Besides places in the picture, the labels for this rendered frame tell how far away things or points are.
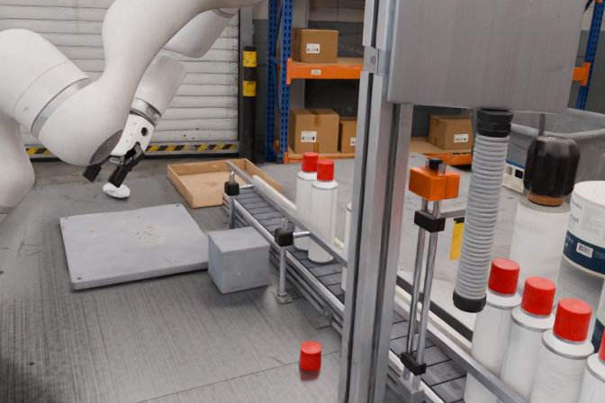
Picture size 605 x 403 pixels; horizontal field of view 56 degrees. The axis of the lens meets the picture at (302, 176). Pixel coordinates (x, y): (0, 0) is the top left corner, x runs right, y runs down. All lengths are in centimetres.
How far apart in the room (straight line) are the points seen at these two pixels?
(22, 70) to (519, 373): 76
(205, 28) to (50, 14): 384
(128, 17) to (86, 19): 406
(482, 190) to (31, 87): 62
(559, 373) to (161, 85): 98
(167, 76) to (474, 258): 90
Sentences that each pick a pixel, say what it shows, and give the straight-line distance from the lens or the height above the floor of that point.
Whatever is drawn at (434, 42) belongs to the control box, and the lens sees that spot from 57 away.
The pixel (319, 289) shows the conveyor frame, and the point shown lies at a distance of 106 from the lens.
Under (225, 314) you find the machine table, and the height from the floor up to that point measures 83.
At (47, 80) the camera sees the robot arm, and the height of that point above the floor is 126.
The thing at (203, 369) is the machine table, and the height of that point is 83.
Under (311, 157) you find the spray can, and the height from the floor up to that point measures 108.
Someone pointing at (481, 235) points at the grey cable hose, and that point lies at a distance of 60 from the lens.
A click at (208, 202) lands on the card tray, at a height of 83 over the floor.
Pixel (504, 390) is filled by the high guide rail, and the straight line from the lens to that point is 73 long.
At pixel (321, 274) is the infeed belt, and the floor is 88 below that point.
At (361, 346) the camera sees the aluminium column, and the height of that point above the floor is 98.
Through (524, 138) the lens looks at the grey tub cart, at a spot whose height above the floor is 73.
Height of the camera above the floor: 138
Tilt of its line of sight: 17 degrees down
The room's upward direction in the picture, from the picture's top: 2 degrees clockwise
